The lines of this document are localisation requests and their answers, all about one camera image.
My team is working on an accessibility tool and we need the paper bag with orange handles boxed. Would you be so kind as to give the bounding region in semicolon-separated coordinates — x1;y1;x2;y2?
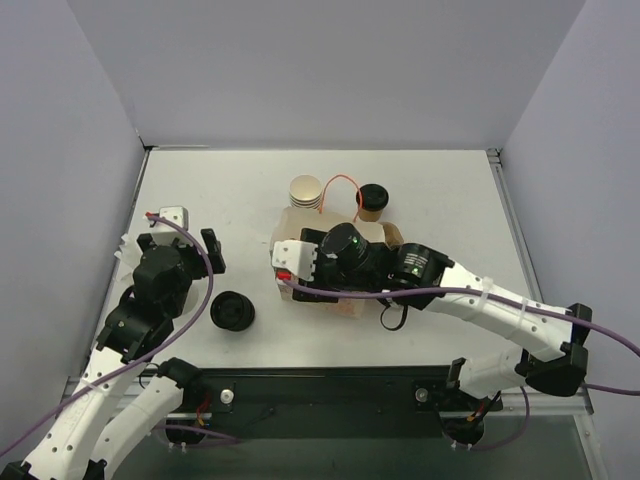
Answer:
269;175;385;318

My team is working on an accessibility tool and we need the black cup lid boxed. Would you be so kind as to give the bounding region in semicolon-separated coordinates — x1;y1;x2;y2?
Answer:
356;183;390;212

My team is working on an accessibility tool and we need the brown paper cup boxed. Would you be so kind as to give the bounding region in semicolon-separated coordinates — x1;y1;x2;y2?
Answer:
358;208;384;222

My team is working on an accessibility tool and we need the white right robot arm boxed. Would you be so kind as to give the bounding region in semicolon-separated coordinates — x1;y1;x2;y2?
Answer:
271;223;592;408

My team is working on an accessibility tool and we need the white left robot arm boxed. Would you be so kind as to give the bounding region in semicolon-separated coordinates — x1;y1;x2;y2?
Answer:
1;221;226;479

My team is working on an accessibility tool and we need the stack of black cup lids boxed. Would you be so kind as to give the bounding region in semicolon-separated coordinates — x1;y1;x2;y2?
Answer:
210;291;256;332

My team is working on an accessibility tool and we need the stack of brown paper cups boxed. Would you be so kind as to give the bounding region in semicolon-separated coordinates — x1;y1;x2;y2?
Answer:
289;175;323;210

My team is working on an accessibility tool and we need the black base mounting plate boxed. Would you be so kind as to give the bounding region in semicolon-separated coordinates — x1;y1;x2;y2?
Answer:
162;366;503;445

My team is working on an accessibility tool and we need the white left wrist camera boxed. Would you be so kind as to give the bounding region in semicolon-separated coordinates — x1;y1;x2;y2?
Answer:
145;206;191;245

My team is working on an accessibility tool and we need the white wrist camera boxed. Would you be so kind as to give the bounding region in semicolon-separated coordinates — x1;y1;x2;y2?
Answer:
145;206;191;245
271;240;318;282

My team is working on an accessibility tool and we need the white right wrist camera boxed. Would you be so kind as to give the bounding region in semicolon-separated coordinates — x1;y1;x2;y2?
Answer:
271;240;318;282

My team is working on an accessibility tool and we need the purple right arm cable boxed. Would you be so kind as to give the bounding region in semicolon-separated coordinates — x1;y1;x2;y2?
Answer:
279;277;640;451

